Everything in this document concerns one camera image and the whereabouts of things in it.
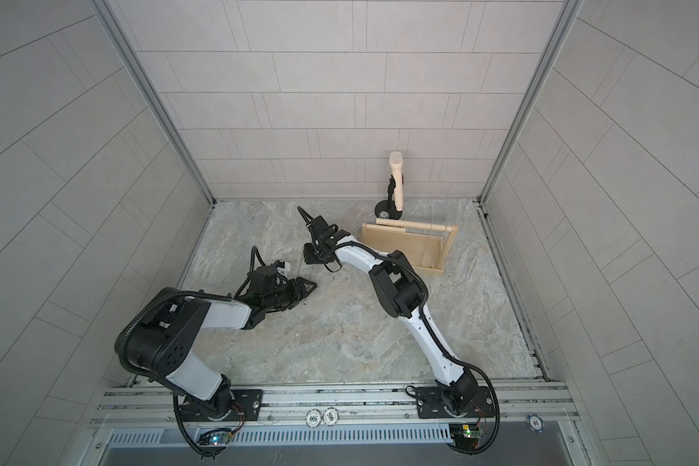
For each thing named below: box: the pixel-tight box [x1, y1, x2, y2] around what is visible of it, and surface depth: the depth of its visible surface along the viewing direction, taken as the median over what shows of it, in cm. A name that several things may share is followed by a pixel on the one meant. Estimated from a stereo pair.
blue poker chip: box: [526, 412, 545, 433], surface depth 70 cm
